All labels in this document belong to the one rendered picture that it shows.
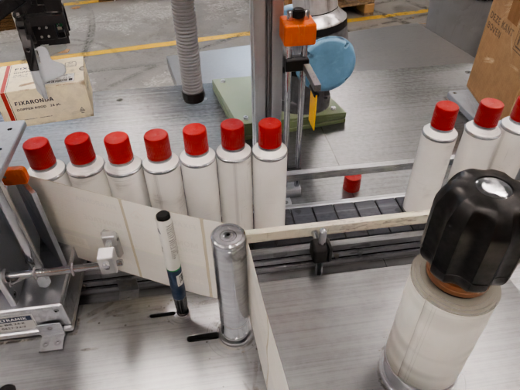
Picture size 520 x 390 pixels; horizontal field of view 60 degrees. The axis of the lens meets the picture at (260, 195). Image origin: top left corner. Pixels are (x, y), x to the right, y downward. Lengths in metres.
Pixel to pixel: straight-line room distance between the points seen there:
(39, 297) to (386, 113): 0.89
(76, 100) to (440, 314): 0.75
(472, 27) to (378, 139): 2.27
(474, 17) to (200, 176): 2.78
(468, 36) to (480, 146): 2.58
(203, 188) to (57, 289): 0.23
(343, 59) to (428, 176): 0.30
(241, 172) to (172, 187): 0.10
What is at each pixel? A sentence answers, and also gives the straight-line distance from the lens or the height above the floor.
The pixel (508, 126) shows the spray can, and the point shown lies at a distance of 0.79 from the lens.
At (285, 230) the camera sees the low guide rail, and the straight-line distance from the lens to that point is 0.71.
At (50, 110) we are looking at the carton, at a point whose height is 0.98.
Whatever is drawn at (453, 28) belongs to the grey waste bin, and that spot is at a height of 0.35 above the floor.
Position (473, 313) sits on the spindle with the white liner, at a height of 1.06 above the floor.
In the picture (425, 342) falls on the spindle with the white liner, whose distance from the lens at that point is 0.51.
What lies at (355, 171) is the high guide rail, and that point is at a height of 0.96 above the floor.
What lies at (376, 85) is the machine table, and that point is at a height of 0.83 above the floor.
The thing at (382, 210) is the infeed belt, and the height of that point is 0.88.
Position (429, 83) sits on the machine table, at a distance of 1.37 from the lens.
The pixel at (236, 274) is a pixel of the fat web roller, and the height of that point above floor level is 1.02.
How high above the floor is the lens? 1.41
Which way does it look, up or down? 40 degrees down
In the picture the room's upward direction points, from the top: 1 degrees counter-clockwise
